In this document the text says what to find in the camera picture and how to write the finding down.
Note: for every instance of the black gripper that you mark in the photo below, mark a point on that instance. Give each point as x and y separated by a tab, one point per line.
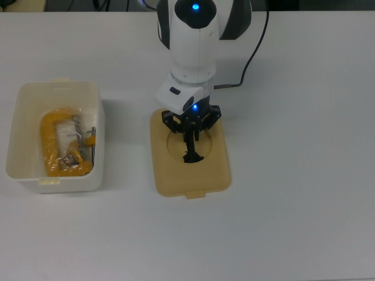
200	112

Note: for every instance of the white plastic tool case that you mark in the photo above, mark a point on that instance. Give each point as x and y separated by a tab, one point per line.
26	99

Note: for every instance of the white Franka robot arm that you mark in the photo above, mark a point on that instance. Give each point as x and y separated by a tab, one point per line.
193	47

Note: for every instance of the yellow C-clamp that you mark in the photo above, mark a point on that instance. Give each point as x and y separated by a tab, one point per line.
47	131

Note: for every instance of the tan plastic case lid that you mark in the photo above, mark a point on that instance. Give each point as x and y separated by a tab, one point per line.
190	178

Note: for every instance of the clear plastic bag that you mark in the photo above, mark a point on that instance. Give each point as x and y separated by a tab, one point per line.
66	131

